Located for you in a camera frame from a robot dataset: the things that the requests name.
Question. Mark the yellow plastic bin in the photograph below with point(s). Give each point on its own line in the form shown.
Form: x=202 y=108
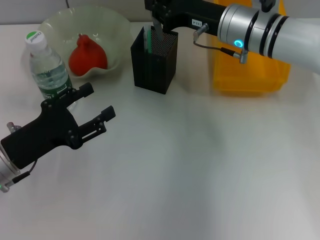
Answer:
x=250 y=72

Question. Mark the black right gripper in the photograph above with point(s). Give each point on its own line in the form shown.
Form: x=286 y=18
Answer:
x=190 y=12

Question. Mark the pale green glass fruit plate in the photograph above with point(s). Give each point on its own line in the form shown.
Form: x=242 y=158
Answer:
x=105 y=27

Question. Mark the green utility knife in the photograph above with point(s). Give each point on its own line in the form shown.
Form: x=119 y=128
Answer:
x=148 y=37

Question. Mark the grey pen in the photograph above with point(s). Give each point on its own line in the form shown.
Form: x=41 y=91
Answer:
x=158 y=31

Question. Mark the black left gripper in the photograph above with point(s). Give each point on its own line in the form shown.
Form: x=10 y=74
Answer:
x=45 y=132

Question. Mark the clear green-label water bottle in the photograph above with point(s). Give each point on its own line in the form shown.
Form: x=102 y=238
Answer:
x=47 y=70

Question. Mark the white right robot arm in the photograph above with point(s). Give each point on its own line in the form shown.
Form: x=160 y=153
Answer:
x=295 y=37

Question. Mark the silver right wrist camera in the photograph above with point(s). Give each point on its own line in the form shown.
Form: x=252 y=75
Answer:
x=267 y=5

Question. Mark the black mesh pen holder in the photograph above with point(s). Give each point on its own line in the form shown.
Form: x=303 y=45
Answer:
x=155 y=72

